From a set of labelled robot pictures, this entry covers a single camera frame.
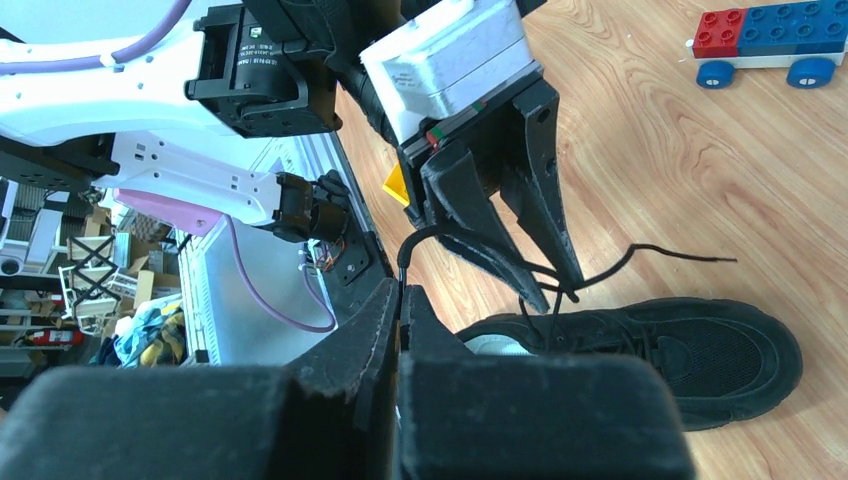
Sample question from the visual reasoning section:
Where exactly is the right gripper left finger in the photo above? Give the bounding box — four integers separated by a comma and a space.
1, 279, 400, 479

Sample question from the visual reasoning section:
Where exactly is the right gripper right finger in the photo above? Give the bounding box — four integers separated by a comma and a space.
397, 285, 696, 479

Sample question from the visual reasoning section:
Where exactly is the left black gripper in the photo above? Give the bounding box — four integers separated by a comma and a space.
397, 66, 582, 312

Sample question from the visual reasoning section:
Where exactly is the black shoelace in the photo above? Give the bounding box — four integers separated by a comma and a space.
396, 225, 739, 352

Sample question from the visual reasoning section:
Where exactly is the black sneaker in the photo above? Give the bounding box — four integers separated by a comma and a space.
456, 297, 804, 431

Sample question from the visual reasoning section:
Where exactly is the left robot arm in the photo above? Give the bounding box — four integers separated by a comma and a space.
1, 1, 585, 311

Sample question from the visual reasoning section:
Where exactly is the yellow toy block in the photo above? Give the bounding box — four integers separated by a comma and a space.
382, 163, 410, 208

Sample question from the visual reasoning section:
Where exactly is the background clutter shelf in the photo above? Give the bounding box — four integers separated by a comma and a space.
1, 176, 181, 378

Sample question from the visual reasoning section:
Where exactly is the red fire extinguisher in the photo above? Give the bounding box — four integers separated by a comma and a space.
23, 328, 85, 347

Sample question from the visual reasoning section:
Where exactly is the toy brick car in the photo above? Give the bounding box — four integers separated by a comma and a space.
686, 0, 847, 90

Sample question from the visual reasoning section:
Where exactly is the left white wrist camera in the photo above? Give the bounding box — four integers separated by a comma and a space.
360, 0, 534, 143

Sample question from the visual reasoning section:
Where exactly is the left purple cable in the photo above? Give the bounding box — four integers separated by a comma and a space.
0, 0, 339, 335

